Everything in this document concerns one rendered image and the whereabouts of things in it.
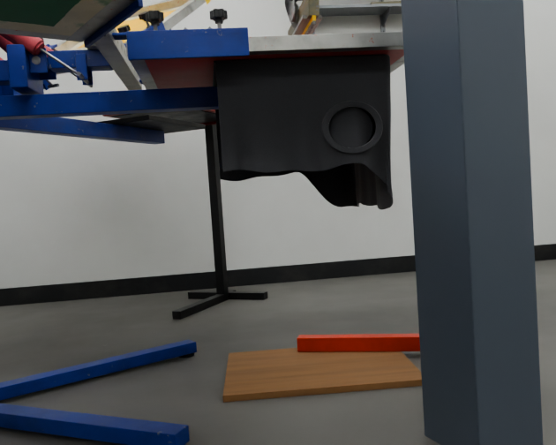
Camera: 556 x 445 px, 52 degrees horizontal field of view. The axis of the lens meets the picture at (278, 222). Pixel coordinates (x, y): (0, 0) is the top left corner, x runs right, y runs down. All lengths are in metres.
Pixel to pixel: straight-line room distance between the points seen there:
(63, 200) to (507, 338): 3.07
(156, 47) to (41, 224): 2.54
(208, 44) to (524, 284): 0.93
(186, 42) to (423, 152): 0.64
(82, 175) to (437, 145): 2.89
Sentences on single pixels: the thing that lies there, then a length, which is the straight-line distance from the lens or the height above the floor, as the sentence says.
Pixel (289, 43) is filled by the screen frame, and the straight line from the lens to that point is 1.53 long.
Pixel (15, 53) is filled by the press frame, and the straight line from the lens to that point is 1.80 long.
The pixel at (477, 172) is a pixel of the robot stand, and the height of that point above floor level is 0.60.
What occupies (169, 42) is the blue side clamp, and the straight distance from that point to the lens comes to 1.51.
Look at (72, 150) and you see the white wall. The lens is 3.86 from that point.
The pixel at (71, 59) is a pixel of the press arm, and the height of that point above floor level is 1.01.
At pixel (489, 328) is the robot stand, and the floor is 0.28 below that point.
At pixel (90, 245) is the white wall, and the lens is 3.84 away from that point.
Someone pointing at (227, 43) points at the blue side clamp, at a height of 0.97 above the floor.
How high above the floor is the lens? 0.59
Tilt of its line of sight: 3 degrees down
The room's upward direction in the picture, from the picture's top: 4 degrees counter-clockwise
